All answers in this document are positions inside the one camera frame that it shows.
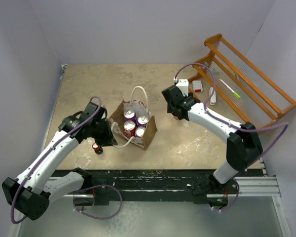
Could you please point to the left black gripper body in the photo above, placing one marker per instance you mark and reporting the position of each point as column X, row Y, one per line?
column 99, row 131

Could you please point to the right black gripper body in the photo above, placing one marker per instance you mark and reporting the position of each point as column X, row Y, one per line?
column 170, row 109

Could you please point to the purple Fanta can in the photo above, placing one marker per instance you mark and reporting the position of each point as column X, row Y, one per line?
column 129, row 115

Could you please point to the patterned canvas tote bag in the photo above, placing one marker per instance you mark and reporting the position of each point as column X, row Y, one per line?
column 117, row 121

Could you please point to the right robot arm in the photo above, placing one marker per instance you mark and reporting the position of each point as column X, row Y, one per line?
column 242, row 147

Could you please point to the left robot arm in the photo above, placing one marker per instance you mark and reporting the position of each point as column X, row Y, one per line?
column 31, row 192

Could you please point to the small dark red-capped bottle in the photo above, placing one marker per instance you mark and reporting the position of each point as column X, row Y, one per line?
column 97, row 149

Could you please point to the red soda can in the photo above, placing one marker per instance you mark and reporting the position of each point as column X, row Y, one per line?
column 129, row 128

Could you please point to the white red small box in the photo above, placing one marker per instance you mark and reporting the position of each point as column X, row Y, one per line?
column 197, row 86

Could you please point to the purple soda can front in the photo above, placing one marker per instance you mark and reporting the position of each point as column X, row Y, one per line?
column 139, row 132

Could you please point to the purple soda can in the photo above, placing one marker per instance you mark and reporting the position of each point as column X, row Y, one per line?
column 139, row 132
column 142, row 121

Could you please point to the white oblong case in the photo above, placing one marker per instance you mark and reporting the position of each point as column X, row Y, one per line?
column 212, row 94

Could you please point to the green tipped white pen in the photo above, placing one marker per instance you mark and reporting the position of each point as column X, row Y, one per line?
column 229, row 88

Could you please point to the wooden tiered rack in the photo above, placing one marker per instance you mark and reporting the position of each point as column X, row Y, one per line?
column 262, row 101

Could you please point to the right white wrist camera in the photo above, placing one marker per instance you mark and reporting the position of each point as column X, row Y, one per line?
column 182, row 85

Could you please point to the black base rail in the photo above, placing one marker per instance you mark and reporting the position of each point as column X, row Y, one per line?
column 174, row 185

